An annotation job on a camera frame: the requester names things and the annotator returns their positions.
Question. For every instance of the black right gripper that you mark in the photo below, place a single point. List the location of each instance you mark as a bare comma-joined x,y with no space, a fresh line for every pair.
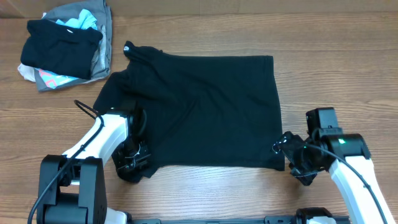
288,144

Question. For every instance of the white folded garment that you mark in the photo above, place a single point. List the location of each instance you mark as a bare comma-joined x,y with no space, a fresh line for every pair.
27,72

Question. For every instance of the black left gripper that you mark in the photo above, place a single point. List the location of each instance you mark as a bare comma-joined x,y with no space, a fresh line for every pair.
129,163

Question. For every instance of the folded grey shirt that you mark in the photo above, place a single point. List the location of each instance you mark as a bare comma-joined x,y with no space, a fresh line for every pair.
102,39

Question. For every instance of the blue garment with red print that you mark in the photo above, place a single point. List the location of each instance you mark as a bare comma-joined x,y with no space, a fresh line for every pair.
52,80

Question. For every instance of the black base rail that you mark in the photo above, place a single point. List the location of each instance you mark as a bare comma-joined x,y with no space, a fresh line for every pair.
284,219

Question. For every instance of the light blue garment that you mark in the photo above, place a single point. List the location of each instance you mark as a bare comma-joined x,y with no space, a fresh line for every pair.
84,21

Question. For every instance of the folded black shirt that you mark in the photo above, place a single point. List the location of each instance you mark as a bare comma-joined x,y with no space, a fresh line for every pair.
57,48

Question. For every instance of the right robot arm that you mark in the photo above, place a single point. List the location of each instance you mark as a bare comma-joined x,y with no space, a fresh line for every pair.
347,159

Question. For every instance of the black t-shirt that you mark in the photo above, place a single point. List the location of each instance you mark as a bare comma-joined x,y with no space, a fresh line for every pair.
201,111

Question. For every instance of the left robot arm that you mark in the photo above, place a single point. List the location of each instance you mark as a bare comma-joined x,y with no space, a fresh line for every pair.
72,188

